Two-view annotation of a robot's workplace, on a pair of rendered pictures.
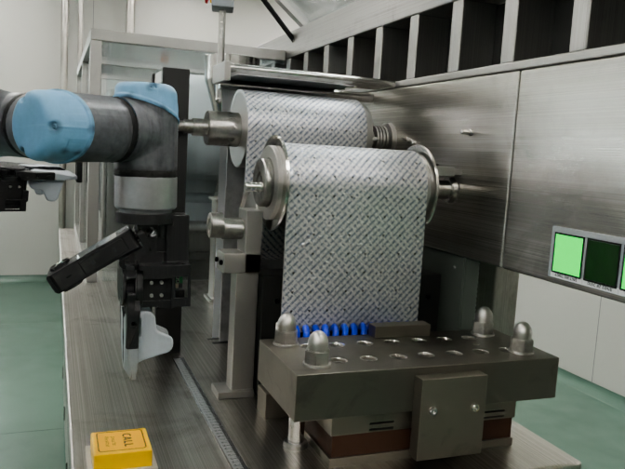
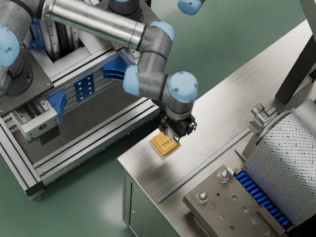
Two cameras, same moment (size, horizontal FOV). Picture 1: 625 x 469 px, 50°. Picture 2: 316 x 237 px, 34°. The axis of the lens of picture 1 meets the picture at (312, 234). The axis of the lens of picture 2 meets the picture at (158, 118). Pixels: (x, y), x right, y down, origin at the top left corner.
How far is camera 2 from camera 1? 1.36 m
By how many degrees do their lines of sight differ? 73
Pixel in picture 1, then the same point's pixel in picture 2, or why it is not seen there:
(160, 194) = (172, 115)
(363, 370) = (203, 218)
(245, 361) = (248, 153)
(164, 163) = (175, 110)
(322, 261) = (264, 171)
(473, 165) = not seen: outside the picture
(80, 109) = (135, 88)
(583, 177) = not seen: outside the picture
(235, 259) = (253, 128)
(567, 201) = not seen: outside the picture
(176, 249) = (180, 128)
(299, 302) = (250, 169)
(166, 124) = (177, 103)
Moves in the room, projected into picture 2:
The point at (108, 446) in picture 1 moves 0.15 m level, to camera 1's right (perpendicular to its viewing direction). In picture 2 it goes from (159, 139) to (173, 181)
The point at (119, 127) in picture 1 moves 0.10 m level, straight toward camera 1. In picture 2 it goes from (152, 97) to (119, 116)
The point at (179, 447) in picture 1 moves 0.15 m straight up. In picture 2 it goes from (183, 158) to (188, 141)
